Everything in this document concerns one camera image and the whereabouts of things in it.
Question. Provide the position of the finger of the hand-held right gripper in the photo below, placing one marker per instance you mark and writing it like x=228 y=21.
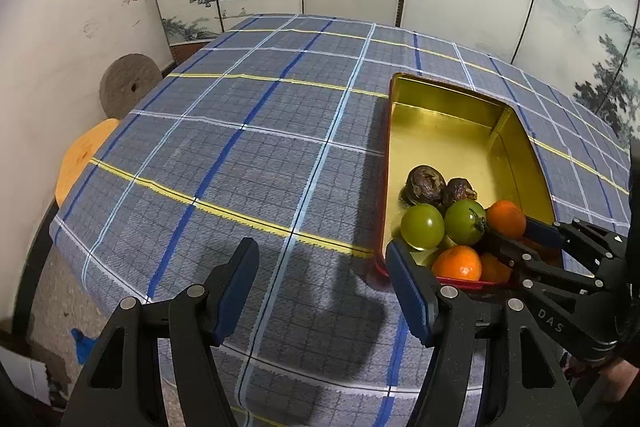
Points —
x=540 y=269
x=545 y=234

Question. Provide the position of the black metal table frame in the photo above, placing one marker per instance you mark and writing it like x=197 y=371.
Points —
x=30 y=272

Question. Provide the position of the blue plaid tablecloth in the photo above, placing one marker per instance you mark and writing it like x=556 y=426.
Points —
x=250 y=132

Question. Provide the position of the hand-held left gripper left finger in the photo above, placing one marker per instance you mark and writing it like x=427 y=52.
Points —
x=235 y=292

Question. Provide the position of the small orange mandarin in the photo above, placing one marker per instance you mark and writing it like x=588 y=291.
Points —
x=495 y=269
x=506 y=217

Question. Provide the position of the blue tape scrap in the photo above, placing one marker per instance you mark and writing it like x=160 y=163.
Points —
x=81 y=344

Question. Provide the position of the large orange mandarin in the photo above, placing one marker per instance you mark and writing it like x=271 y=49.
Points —
x=456 y=263

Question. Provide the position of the smooth green tomato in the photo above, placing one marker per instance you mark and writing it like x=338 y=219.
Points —
x=422 y=226

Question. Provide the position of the grey round stone disc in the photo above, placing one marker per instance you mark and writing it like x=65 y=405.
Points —
x=125 y=87

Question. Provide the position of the red and gold tin box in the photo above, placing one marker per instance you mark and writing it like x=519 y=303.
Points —
x=450 y=132

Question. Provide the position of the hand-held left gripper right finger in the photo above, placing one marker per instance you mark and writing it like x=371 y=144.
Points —
x=407 y=292

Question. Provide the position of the dark wrinkled passion fruit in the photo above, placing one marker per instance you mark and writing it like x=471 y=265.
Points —
x=459 y=193
x=425 y=184

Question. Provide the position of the green tomato with stem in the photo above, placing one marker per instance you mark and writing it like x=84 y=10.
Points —
x=464 y=222

